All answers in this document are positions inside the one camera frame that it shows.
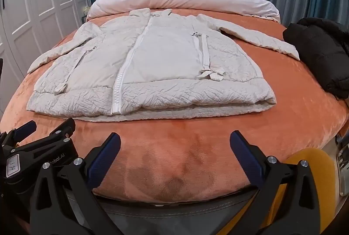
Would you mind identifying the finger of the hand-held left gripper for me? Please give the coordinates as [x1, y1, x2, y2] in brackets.
[50, 118, 76, 143]
[0, 120, 37, 149]

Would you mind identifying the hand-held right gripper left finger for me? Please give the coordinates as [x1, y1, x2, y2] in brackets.
[29, 133, 122, 235]

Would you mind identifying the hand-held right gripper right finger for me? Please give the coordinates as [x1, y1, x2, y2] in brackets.
[230, 130, 321, 235]

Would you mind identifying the white quilted jacket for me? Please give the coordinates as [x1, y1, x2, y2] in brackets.
[26, 8, 300, 122]

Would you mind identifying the orange plush blanket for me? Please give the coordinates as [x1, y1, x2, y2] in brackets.
[0, 7, 349, 204]

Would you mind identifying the grey bed base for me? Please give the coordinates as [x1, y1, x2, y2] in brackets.
[65, 188, 262, 235]

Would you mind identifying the white wardrobe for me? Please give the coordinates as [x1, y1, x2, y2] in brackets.
[0, 0, 90, 115]

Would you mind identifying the black puffer jacket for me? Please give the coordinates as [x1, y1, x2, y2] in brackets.
[283, 17, 349, 100]

